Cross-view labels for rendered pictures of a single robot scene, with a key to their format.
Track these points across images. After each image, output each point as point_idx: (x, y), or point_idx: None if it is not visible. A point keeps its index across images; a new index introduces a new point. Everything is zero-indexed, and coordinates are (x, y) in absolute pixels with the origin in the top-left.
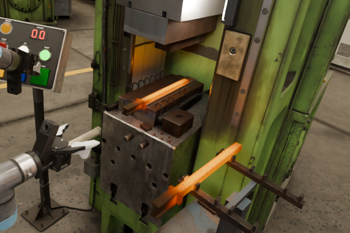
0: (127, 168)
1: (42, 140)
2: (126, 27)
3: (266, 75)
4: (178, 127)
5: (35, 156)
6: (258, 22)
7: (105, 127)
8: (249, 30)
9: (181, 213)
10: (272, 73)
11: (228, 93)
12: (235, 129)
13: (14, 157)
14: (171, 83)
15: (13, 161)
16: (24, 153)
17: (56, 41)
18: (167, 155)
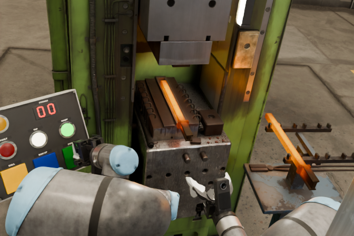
0: (179, 186)
1: (225, 198)
2: (163, 60)
3: (269, 55)
4: (223, 125)
5: (232, 213)
6: (262, 19)
7: (150, 164)
8: (256, 26)
9: (255, 185)
10: (273, 52)
11: (241, 79)
12: (247, 104)
13: (227, 225)
14: (157, 91)
15: (235, 227)
16: (225, 217)
17: (71, 108)
18: (225, 152)
